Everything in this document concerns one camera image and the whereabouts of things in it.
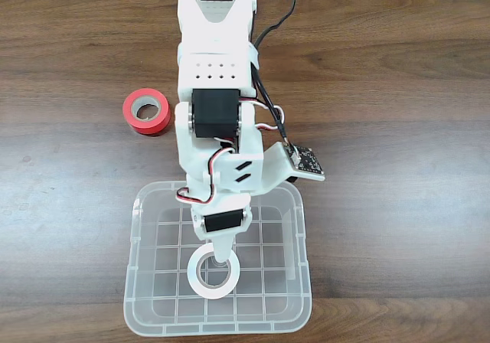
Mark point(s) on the red tape roll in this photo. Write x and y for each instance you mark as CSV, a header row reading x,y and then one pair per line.
x,y
149,126

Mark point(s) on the camera board on white mount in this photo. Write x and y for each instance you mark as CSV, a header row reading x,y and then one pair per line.
x,y
310,163

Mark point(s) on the clear plastic storage box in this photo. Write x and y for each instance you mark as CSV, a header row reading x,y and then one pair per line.
x,y
268,281

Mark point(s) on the white tape roll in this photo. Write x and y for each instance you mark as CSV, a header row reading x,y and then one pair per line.
x,y
191,274

